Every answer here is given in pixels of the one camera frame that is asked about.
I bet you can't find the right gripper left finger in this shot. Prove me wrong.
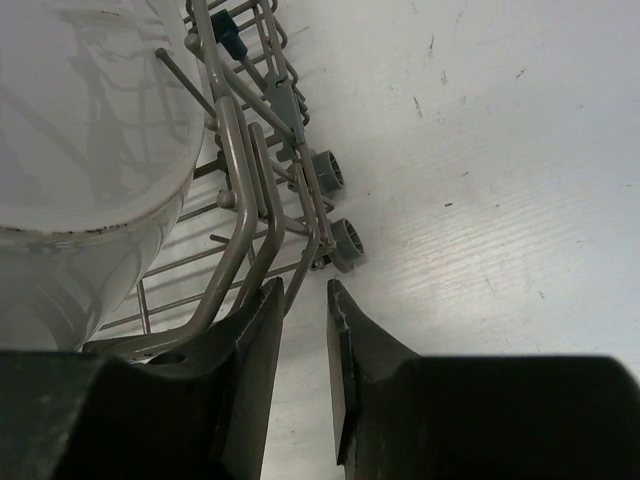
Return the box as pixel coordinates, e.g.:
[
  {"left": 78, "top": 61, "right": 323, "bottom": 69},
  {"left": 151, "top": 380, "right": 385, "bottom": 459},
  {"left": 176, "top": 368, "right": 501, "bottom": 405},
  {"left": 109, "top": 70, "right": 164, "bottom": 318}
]
[{"left": 1, "top": 278, "right": 284, "bottom": 479}]

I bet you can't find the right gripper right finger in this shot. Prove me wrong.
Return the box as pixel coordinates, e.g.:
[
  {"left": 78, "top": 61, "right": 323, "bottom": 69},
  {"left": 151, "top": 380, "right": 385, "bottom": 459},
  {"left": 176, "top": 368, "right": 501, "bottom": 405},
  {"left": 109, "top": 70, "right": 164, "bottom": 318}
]
[{"left": 327, "top": 280, "right": 639, "bottom": 479}]

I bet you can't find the white oval plate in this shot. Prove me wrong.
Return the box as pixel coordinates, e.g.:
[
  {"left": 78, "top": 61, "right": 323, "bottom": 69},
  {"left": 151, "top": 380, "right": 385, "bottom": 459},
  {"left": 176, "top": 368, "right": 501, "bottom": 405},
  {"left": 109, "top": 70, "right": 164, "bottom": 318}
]
[{"left": 1, "top": 1, "right": 204, "bottom": 351}]

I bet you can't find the grey wire dish rack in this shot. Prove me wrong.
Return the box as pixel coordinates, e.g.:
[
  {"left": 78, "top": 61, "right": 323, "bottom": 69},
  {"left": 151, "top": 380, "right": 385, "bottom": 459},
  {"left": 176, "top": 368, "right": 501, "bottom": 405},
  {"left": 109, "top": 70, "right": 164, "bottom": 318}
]
[{"left": 84, "top": 1, "right": 364, "bottom": 360}]

